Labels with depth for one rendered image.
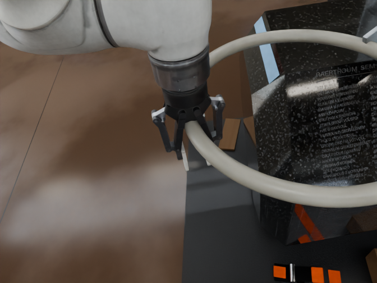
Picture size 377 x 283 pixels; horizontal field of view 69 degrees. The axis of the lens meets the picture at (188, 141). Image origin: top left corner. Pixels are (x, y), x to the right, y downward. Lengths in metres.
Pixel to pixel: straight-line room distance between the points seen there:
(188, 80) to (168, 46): 0.06
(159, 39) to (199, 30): 0.05
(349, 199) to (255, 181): 0.13
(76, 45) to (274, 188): 0.33
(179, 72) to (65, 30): 0.15
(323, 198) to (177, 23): 0.30
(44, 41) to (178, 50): 0.16
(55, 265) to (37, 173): 0.69
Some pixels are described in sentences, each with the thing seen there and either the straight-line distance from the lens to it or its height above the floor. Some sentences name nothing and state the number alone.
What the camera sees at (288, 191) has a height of 0.99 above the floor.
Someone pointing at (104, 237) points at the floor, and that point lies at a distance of 1.63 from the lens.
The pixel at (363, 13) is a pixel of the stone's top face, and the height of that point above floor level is 0.87.
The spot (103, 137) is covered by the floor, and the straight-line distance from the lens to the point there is 2.07.
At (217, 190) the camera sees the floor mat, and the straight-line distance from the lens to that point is 1.55.
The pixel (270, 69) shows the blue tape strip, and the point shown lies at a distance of 0.85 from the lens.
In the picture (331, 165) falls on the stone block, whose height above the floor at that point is 0.69.
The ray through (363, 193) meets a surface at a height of 0.99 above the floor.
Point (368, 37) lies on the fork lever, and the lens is 0.75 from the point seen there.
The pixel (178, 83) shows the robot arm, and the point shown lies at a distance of 0.41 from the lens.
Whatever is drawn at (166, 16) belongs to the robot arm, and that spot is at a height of 1.22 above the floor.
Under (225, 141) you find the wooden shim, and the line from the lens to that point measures 1.72.
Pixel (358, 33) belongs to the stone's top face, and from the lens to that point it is 0.97.
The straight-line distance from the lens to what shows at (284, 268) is 1.39.
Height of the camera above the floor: 1.36
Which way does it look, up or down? 49 degrees down
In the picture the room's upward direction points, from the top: 17 degrees counter-clockwise
